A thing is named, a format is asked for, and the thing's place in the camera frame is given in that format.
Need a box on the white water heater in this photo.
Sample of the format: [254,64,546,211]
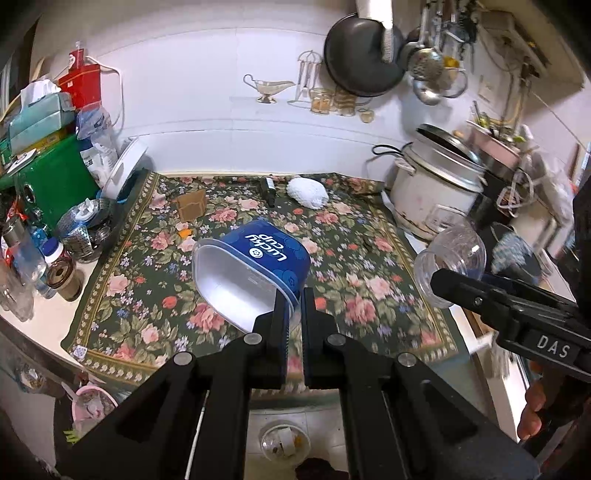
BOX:
[478,9,561,77]

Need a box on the white rice cooker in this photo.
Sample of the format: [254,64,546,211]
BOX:
[384,124,486,241]

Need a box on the metal ladle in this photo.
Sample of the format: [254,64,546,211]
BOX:
[412,78,445,106]

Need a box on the green box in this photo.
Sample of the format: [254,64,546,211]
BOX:
[0,134,100,234]

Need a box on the metal steamer basket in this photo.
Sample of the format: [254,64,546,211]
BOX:
[55,198,118,263]

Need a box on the person's right hand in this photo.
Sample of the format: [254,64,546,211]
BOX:
[516,368,563,442]

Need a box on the blue paper cup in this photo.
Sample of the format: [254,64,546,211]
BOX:
[191,219,312,335]

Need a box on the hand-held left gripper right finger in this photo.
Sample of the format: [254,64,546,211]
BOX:
[301,287,540,480]

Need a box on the clear water bottle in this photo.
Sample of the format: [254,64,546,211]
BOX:
[2,217,48,282]

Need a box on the clear plastic cup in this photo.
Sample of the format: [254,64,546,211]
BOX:
[413,222,488,309]

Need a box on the mesh strainer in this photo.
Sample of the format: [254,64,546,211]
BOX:
[438,55,469,100]

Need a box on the brown glass jar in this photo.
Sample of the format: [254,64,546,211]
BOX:
[46,258,85,302]

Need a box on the red snack packet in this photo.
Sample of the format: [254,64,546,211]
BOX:
[7,196,33,227]

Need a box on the cleaver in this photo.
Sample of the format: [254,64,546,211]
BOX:
[355,0,404,64]

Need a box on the blue printed plastic bag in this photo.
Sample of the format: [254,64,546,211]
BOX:
[75,104,120,189]

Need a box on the metal slotted skimmer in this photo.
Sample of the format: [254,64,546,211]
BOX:
[409,0,446,80]

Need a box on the floral woven mat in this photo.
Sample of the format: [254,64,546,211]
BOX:
[60,170,462,394]

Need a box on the silver gravy boat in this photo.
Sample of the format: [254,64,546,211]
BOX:
[242,74,296,104]

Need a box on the glass bowl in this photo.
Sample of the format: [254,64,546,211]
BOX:
[259,421,312,461]

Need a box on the white round lid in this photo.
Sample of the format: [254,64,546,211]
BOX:
[99,137,149,204]

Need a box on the teal dishcloth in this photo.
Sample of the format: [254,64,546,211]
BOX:
[492,228,536,273]

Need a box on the small brown cardboard box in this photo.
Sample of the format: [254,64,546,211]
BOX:
[176,189,206,222]

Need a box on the black frying pan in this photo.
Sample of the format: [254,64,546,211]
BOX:
[323,13,408,97]

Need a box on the clear drinking glass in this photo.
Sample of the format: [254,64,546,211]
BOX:
[0,265,37,321]

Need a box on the black pot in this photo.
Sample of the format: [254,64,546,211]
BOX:
[475,222,542,289]

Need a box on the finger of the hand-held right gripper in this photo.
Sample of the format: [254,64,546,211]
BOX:
[430,269,579,332]

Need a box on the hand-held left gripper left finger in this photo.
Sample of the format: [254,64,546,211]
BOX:
[60,291,291,480]

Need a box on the pink utensil basin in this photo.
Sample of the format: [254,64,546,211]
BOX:
[466,99,536,169]

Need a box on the red box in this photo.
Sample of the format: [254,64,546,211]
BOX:
[58,42,103,116]

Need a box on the pink bin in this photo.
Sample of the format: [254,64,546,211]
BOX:
[71,385,118,428]

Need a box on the white crumpled cloth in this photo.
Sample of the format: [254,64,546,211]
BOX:
[285,176,330,209]

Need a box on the teal tissue box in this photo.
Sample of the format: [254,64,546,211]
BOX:
[8,79,77,155]

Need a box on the white plastic bag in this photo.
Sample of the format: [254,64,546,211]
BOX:
[524,124,575,222]

